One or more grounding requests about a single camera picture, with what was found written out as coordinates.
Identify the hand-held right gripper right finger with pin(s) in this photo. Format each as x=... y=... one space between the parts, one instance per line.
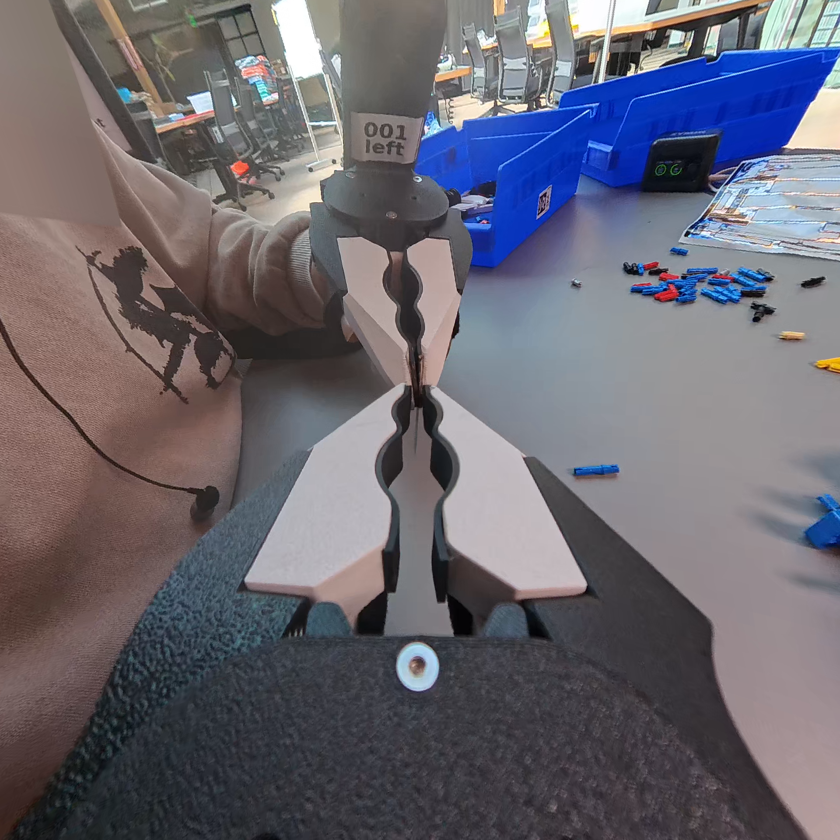
x=505 y=518

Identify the black office chair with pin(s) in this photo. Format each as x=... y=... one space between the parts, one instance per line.
x=515 y=59
x=479 y=65
x=226 y=124
x=561 y=46

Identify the blue plastic bin with sticker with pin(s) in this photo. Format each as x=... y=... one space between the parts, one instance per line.
x=531 y=190

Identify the white board on stand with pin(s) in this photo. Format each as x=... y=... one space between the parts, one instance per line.
x=298 y=39

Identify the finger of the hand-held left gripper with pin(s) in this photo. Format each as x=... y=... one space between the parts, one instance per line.
x=367 y=295
x=438 y=295

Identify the person's left forearm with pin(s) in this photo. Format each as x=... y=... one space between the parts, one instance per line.
x=262 y=275

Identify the black charger with green lights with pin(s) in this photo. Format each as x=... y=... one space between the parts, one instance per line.
x=679 y=161

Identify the person's beige sweatshirt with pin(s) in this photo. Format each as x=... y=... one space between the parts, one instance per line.
x=98 y=426

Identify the pile of small plastic pegs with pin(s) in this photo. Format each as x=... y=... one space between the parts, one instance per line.
x=695 y=285

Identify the long blue plastic peg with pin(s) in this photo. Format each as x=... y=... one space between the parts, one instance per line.
x=596 y=470

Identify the small parts in bin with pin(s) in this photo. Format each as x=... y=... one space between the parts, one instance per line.
x=476 y=203

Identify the long blue plastic bin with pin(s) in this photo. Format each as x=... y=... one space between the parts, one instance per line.
x=735 y=105

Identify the blue brick assembly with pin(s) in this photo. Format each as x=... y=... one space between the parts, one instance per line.
x=825 y=528

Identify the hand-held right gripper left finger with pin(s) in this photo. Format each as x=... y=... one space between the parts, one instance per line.
x=328 y=518

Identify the printed instruction sheet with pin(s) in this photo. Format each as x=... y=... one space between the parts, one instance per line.
x=774 y=203

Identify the yellow plastic pieces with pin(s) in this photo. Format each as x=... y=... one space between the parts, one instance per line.
x=830 y=364

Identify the black angled connector piece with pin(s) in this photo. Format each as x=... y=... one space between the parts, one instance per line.
x=761 y=310

